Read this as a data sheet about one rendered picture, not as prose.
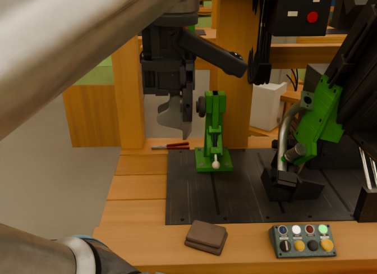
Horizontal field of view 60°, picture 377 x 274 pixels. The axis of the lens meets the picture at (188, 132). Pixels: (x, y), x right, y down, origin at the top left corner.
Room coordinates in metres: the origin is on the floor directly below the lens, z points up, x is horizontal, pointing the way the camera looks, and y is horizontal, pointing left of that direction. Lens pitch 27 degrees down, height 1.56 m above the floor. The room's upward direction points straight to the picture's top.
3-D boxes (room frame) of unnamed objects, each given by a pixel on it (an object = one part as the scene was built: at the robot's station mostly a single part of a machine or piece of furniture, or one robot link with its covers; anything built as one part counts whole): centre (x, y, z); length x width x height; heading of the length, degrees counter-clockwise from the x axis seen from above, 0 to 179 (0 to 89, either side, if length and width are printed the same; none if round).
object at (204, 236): (0.64, -0.05, 0.91); 0.10 x 0.08 x 0.03; 68
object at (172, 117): (0.50, 0.02, 1.33); 0.06 x 0.03 x 0.09; 92
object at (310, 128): (0.87, -0.40, 1.17); 0.13 x 0.12 x 0.20; 92
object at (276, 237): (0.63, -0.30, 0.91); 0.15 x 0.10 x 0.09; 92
